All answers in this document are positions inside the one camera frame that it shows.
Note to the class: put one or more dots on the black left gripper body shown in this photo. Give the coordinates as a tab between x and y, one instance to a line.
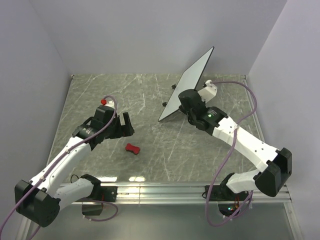
114	130

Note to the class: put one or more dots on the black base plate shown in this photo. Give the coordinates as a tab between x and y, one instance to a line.
106	193
215	192

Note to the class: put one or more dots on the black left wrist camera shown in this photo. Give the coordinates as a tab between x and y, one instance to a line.
103	114

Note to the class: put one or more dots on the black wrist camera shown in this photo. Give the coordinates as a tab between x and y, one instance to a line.
189	98
103	114

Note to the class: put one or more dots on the aluminium mounting rail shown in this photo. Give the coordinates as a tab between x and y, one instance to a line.
158	193

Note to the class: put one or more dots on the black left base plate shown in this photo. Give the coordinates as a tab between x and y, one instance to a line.
106	193

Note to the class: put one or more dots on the white whiteboard black frame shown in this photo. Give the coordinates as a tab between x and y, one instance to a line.
188	80

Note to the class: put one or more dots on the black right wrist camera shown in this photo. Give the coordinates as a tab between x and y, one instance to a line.
189	98

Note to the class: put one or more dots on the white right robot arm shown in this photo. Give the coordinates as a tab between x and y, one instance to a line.
273	166

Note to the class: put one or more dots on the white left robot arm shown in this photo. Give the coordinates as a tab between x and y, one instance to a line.
42	198

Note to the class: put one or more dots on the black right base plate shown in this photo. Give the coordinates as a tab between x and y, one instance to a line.
215	192

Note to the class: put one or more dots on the red bone-shaped eraser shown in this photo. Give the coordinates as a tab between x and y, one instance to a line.
132	148

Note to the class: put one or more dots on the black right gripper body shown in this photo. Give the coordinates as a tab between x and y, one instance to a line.
190	117

